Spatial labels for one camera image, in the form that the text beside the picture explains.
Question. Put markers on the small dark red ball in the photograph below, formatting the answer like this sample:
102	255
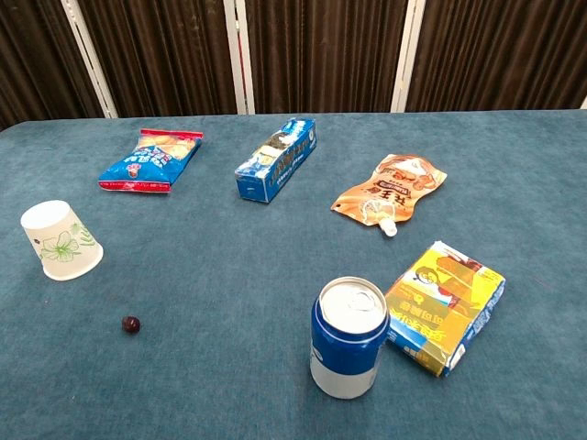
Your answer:
130	324

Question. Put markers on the dark brown pleated curtain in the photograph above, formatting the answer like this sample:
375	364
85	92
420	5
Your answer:
321	50

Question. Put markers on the white paper cup green flower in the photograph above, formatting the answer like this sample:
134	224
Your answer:
54	238

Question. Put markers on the blue white soda can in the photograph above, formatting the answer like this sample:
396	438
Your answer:
346	348

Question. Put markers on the white partition post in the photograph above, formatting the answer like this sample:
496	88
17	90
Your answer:
407	55
89	57
239	57

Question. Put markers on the long blue cardboard box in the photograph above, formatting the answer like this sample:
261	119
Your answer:
275	162

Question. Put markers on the orange spout drink pouch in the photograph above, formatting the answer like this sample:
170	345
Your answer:
390	190

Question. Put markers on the blue red chip bag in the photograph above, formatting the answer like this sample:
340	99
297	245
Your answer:
147	162

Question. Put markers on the yellow blue snack box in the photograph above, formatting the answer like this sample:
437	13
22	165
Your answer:
447	304

